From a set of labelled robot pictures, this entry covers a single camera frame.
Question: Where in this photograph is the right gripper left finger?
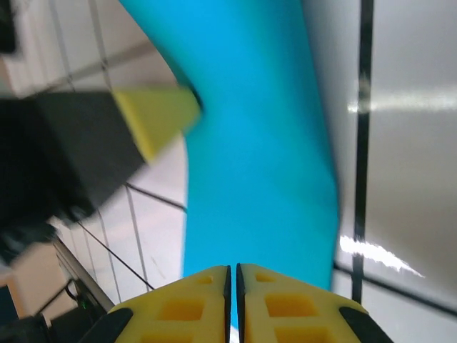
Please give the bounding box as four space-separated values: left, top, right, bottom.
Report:
80 264 232 343

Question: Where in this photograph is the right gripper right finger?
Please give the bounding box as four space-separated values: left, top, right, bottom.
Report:
235 263 396 343

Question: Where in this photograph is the blue square paper sheet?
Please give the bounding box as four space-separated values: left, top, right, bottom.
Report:
117 0 342 332

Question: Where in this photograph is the aluminium mounting rail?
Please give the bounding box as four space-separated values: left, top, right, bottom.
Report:
51 234 119 319

